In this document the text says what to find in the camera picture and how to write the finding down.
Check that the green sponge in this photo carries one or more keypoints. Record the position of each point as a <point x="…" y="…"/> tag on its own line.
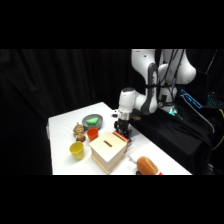
<point x="92" y="122"/>

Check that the blue lit device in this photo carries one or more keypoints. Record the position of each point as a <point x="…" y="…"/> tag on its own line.
<point x="191" y="98"/>

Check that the light wooden box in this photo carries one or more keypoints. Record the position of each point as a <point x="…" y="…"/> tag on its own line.
<point x="106" y="151"/>

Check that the black covered robot stand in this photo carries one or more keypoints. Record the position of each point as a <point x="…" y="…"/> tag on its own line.
<point x="166" y="136"/>

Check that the brown toy hot dog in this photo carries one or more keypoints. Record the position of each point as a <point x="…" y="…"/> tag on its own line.
<point x="148" y="165"/>

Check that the yellow plastic cup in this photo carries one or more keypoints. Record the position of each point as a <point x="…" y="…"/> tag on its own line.
<point x="77" y="150"/>

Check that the orange plastic cup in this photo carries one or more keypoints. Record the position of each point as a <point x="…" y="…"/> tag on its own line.
<point x="92" y="134"/>

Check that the blue lit keyboard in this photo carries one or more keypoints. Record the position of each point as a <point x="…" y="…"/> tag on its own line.
<point x="216" y="100"/>

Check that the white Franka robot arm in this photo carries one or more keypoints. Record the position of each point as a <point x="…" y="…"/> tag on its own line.
<point x="146" y="96"/>

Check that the black curtain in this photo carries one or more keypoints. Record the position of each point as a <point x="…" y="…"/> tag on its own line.
<point x="40" y="86"/>

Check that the small green light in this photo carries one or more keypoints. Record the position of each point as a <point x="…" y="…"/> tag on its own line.
<point x="173" y="112"/>

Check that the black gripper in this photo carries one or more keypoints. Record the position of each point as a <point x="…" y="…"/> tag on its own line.
<point x="122" y="127"/>

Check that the brown stuffed toy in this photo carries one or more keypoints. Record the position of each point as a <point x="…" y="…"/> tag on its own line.
<point x="79" y="130"/>

